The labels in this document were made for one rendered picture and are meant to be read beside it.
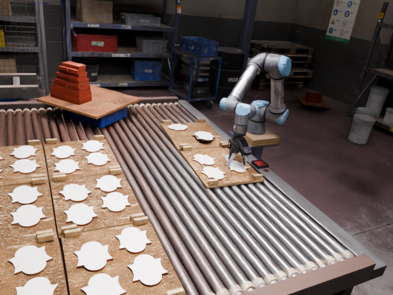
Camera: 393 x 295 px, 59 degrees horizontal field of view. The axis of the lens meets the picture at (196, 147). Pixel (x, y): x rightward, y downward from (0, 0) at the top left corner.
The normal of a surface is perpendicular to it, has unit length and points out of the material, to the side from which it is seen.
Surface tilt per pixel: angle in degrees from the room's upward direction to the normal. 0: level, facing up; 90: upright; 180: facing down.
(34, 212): 0
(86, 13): 84
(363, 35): 90
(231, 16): 90
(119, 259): 0
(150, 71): 90
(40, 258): 0
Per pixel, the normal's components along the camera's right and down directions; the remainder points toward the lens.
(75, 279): 0.11, -0.90
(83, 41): 0.44, 0.44
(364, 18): -0.89, 0.10
